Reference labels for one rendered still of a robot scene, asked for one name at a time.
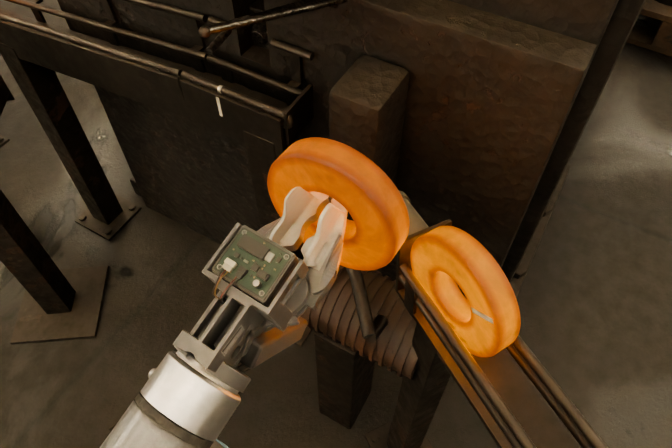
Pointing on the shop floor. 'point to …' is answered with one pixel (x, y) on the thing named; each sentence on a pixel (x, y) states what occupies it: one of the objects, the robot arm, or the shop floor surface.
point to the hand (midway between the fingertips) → (336, 196)
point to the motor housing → (364, 359)
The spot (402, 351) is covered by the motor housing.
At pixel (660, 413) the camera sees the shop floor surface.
